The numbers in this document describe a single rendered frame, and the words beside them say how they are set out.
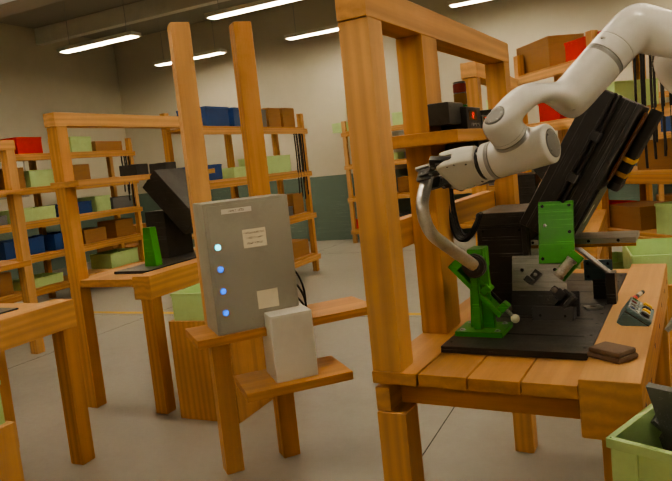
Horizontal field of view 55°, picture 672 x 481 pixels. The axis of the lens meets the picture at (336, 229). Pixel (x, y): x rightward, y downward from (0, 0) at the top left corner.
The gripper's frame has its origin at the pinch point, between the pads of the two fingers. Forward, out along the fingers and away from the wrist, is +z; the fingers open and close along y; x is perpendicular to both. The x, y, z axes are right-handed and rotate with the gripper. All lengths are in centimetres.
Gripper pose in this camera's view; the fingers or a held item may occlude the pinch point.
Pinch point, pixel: (429, 179)
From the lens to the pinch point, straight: 155.9
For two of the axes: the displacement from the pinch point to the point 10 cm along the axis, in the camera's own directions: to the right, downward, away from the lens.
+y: -6.7, -5.1, -5.4
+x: -2.5, 8.4, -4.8
